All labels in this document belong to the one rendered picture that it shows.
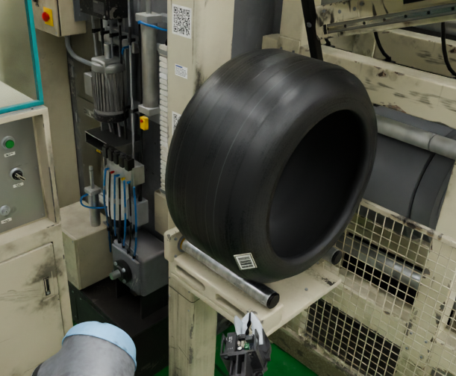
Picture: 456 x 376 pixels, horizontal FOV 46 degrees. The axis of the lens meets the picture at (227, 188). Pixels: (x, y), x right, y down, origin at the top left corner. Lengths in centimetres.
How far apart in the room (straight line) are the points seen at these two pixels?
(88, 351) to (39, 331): 106
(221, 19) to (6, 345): 117
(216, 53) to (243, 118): 34
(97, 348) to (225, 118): 57
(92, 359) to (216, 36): 90
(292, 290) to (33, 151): 84
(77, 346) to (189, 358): 116
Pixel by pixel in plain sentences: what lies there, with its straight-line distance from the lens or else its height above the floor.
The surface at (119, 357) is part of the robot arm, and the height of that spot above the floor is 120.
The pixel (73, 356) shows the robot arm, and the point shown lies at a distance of 83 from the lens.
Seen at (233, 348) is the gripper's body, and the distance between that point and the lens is 106.
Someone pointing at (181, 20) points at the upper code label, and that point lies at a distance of 142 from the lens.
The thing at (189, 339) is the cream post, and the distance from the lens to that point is 191.
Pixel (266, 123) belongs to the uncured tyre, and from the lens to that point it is 112.
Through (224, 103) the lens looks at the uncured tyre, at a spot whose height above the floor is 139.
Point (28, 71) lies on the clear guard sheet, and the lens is 152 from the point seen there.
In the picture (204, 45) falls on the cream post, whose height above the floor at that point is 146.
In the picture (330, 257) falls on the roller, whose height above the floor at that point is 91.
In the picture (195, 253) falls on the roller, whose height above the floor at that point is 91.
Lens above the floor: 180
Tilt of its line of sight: 29 degrees down
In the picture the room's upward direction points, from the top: 3 degrees clockwise
